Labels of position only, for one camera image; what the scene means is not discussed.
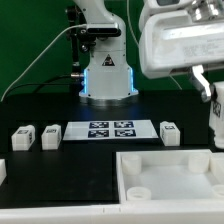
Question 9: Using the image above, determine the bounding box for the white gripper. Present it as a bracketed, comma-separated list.
[139, 10, 224, 102]

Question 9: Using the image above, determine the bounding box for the white square tabletop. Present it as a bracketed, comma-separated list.
[116, 149, 224, 204]

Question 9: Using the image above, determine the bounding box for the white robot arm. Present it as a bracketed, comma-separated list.
[73, 0, 224, 105]

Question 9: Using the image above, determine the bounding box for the white marker sheet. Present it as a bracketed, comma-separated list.
[63, 120, 158, 141]

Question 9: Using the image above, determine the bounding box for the white block left edge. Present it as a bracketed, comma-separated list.
[0, 159, 7, 186]

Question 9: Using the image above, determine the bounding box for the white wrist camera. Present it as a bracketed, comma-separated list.
[140, 0, 193, 19]

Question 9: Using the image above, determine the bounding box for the white front rail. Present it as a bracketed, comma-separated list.
[0, 200, 224, 224]

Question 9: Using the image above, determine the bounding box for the white cable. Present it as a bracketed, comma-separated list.
[0, 23, 88, 102]

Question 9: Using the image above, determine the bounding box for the black cable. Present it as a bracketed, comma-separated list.
[3, 74, 81, 98]

